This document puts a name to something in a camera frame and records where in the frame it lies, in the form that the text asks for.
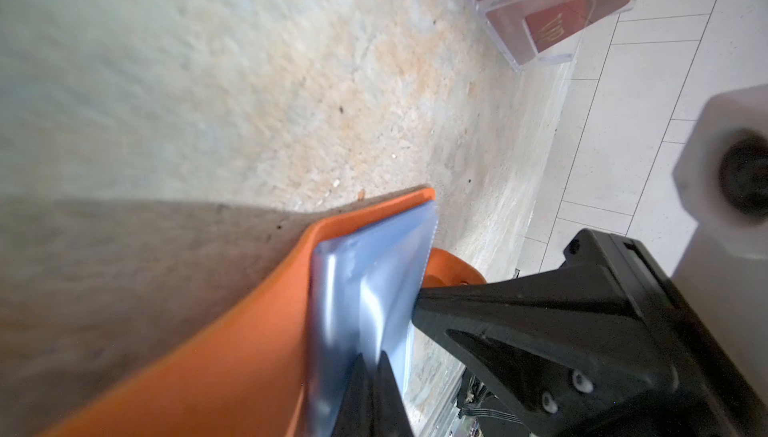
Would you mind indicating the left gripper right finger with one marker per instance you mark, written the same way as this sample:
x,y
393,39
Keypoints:
x,y
389,415

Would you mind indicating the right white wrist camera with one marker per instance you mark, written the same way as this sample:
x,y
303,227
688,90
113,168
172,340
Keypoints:
x,y
721,180

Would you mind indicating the red VIP card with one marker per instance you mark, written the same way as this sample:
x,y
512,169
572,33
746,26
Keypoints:
x,y
551,26

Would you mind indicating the orange leather card holder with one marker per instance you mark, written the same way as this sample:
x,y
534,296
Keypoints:
x,y
244,375

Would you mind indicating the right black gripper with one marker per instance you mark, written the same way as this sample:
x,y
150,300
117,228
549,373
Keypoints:
x,y
605,345

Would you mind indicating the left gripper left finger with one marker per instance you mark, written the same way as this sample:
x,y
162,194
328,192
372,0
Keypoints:
x,y
354,416

